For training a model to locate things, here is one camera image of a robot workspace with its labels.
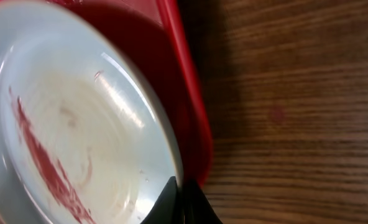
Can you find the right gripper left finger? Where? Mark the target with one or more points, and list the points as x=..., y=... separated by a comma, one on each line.
x=168, y=207

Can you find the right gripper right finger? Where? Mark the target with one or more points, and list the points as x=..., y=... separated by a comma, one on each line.
x=197, y=209

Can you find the light blue plate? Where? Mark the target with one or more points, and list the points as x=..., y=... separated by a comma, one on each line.
x=83, y=136

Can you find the red plastic tray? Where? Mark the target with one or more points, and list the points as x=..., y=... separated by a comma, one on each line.
x=184, y=93

